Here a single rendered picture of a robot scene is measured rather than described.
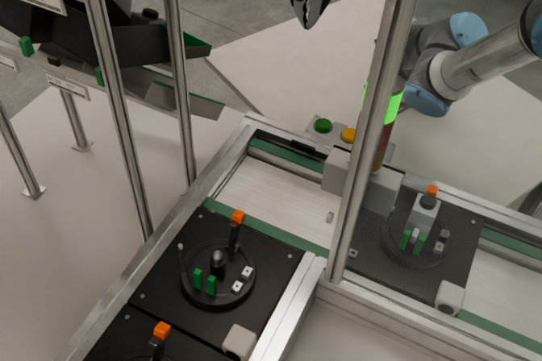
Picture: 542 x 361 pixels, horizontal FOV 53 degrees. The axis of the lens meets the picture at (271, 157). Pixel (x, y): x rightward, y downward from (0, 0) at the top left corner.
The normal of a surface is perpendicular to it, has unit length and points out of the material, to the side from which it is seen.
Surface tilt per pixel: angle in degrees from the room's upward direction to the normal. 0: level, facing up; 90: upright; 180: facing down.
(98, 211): 0
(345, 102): 0
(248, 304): 0
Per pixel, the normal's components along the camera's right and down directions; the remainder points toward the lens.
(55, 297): 0.04, -0.67
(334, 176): -0.44, 0.65
